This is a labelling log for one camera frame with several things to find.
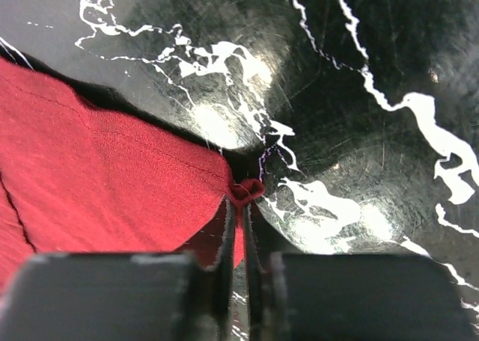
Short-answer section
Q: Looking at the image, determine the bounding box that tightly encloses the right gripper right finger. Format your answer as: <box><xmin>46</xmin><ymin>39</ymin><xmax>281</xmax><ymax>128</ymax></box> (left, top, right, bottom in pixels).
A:
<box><xmin>242</xmin><ymin>205</ymin><xmax>475</xmax><ymax>340</ymax></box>

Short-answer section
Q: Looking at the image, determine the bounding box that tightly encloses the dark red t shirt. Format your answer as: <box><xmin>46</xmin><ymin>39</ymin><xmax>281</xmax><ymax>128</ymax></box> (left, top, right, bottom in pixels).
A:
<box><xmin>1</xmin><ymin>60</ymin><xmax>264</xmax><ymax>283</ymax></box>

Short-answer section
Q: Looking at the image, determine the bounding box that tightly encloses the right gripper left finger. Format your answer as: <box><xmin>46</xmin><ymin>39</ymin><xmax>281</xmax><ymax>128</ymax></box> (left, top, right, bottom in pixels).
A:
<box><xmin>1</xmin><ymin>199</ymin><xmax>235</xmax><ymax>340</ymax></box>

